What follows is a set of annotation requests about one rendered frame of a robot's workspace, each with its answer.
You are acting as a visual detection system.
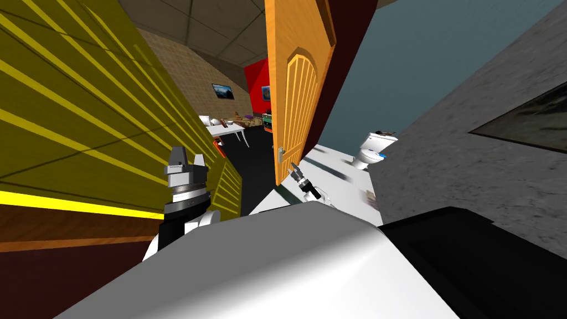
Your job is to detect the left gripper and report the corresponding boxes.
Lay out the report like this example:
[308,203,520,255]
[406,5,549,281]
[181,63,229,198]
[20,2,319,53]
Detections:
[163,146,210,189]

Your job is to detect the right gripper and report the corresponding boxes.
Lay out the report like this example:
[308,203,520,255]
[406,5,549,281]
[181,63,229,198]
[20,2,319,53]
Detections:
[288,162,313,191]

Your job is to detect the white table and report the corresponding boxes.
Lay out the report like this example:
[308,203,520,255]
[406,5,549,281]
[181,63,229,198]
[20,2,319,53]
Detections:
[198,114,251,149]

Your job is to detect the brown bed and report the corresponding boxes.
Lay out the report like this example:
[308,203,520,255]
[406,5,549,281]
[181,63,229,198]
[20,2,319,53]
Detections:
[221,110,266,130]

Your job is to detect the white toilet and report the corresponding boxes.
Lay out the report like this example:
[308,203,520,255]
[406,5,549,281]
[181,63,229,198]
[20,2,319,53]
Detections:
[352,130,399,171]

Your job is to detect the orange wooden door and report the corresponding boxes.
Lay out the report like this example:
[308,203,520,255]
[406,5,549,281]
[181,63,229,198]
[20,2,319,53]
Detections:
[264,0,337,187]

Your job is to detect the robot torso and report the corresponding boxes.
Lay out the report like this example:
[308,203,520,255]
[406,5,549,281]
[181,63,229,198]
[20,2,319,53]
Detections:
[53,200,462,319]

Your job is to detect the dark landscape wall picture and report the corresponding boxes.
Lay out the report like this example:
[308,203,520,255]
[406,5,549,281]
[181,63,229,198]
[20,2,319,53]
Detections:
[211,83,236,101]

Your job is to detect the dark framed wall picture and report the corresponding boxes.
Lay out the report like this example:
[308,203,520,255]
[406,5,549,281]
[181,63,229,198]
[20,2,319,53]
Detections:
[467,81,567,155]

